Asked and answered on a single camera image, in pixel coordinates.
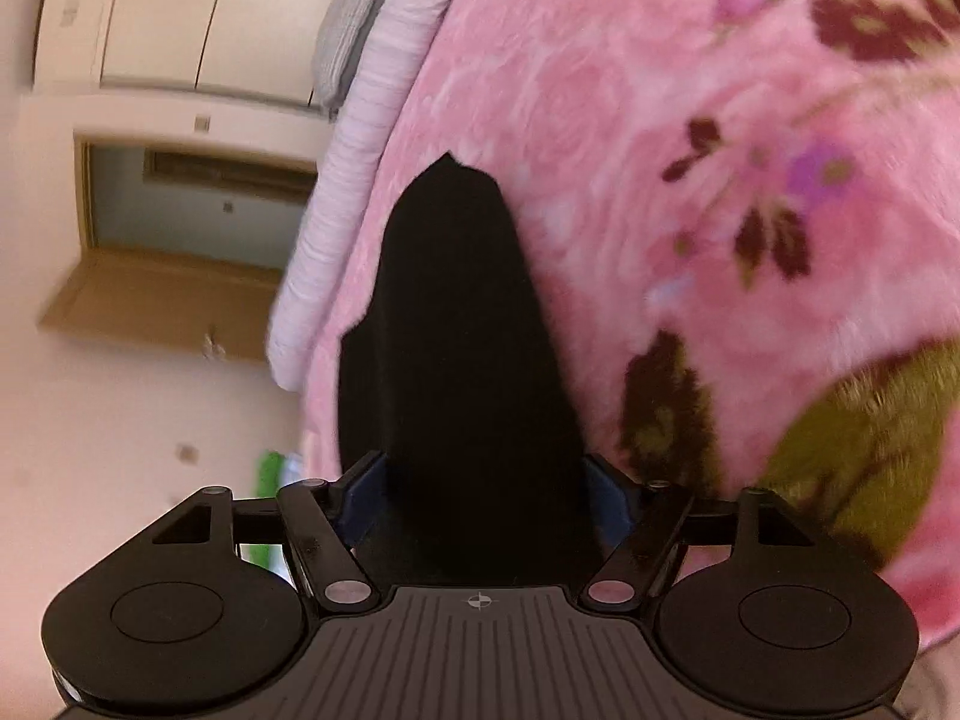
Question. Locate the pink floral blanket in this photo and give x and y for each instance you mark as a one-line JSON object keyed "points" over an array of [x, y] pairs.
{"points": [[675, 127]]}

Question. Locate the grey pillow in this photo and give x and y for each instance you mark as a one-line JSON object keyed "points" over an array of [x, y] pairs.
{"points": [[352, 22]]}

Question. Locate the cream wardrobe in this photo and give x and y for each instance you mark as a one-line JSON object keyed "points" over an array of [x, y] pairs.
{"points": [[187, 15]]}

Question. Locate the wooden door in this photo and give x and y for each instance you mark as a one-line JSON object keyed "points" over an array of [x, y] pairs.
{"points": [[150, 300]]}

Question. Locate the folded green towel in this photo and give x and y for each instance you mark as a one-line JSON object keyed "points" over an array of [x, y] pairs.
{"points": [[270, 469]]}

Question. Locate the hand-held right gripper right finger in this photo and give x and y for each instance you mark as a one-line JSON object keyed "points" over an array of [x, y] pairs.
{"points": [[606, 499]]}

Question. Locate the lilac striped duvet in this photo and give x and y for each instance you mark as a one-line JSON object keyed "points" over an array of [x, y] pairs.
{"points": [[352, 165]]}

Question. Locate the black button cardigan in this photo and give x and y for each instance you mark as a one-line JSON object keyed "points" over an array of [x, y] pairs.
{"points": [[465, 315]]}

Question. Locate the wooden door frame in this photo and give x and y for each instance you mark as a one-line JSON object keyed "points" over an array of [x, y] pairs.
{"points": [[195, 165]]}

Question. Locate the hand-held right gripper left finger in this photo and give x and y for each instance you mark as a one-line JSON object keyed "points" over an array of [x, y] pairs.
{"points": [[367, 493]]}

